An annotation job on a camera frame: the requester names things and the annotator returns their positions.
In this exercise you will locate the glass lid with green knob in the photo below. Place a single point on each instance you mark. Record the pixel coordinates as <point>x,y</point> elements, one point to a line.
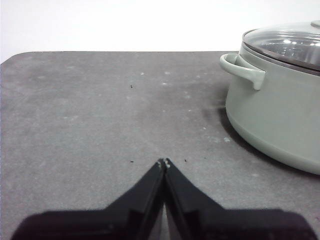
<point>282,42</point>

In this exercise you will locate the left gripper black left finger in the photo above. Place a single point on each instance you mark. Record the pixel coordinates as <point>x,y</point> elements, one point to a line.
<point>105,225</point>

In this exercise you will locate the pale green electric cooking pot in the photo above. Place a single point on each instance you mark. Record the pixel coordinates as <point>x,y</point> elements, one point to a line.
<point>280,112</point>

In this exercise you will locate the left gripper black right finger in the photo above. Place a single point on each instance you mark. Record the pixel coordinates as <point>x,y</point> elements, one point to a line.
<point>225,225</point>

